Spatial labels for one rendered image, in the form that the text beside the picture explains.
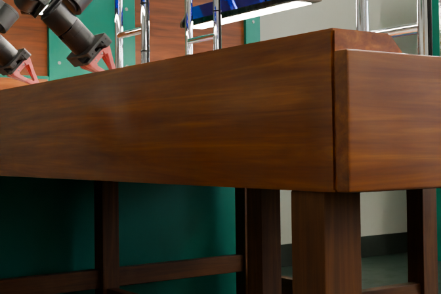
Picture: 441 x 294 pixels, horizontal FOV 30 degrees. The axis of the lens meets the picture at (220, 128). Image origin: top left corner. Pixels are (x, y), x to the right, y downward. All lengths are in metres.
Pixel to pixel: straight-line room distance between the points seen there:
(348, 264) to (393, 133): 0.16
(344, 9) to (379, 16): 0.28
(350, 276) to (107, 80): 0.58
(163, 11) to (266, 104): 1.97
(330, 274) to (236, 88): 0.27
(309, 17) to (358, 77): 3.71
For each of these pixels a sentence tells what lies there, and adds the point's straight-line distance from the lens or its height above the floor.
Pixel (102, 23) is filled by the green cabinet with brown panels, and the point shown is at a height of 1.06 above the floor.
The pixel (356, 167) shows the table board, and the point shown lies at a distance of 0.92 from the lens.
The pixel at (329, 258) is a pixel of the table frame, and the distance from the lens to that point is 0.97.
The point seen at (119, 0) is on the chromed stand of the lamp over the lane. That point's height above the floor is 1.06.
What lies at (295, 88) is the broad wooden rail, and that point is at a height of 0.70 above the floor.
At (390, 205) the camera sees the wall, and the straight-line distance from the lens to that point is 5.01.
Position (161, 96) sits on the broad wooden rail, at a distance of 1.23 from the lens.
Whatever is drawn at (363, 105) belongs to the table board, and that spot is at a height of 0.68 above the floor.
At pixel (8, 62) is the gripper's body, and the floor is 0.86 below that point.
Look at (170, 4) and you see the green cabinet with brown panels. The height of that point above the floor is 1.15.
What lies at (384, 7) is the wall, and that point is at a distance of 5.05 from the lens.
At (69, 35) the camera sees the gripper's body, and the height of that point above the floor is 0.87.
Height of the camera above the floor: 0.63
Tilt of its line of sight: 1 degrees up
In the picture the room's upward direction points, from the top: 1 degrees counter-clockwise
